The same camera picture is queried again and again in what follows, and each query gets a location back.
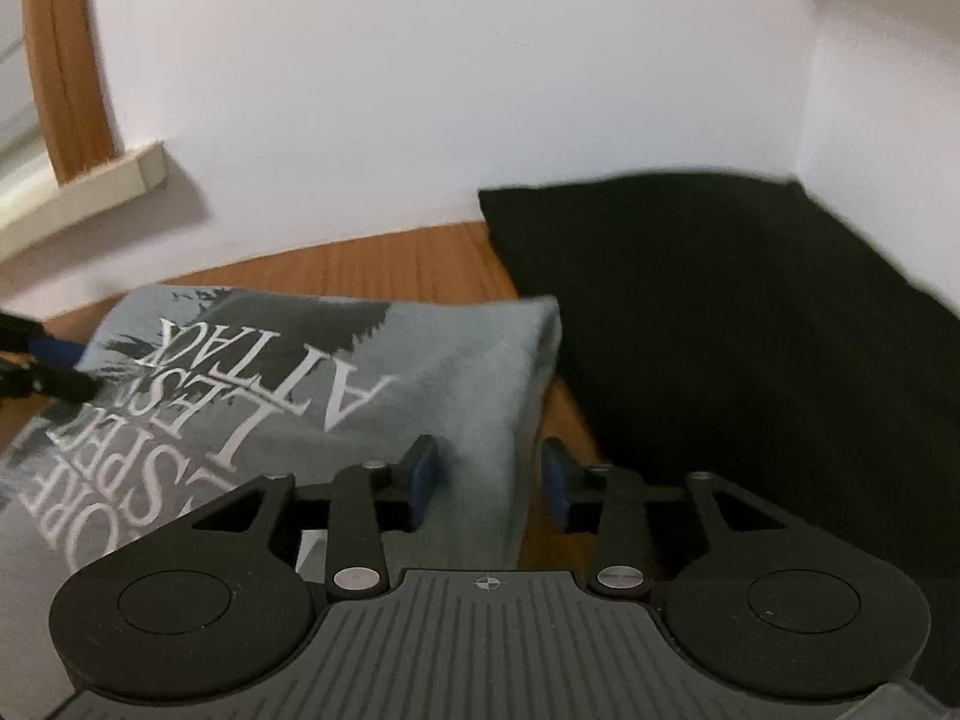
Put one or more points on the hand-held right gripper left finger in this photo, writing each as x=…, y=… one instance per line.
x=424, y=480

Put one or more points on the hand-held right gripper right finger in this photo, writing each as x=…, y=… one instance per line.
x=555, y=484

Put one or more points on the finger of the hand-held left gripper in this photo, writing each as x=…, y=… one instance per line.
x=60, y=352
x=60, y=384

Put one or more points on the grey printed t-shirt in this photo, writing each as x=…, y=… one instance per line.
x=465, y=360

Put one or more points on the pale wooden window sill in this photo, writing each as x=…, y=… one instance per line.
x=97, y=187

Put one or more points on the white window blind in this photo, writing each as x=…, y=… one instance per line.
x=19, y=135

